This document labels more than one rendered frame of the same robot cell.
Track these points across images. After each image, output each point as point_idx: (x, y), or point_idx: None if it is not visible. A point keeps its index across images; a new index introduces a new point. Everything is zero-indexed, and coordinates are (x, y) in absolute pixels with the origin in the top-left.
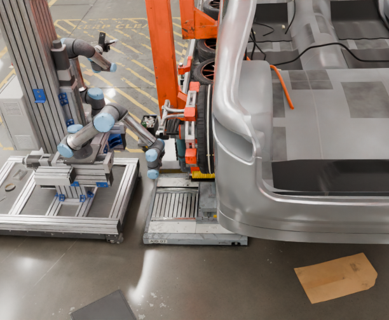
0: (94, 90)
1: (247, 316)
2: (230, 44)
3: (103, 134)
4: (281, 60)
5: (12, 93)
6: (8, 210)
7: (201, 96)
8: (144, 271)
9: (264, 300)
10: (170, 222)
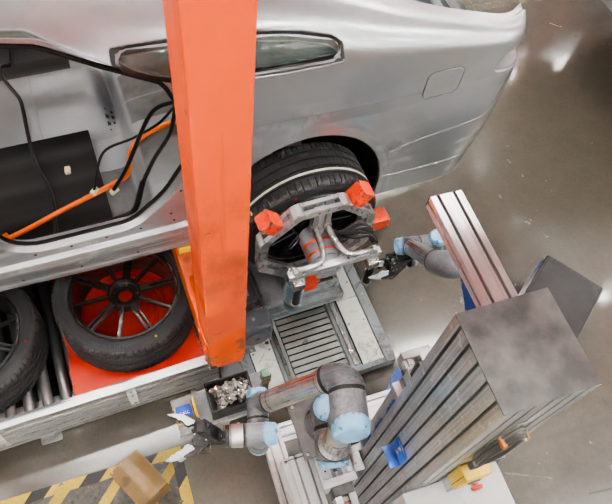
0: (329, 407)
1: (427, 215)
2: (422, 20)
3: None
4: (10, 179)
5: (489, 495)
6: None
7: (329, 177)
8: (432, 342)
9: (400, 205)
10: (352, 334)
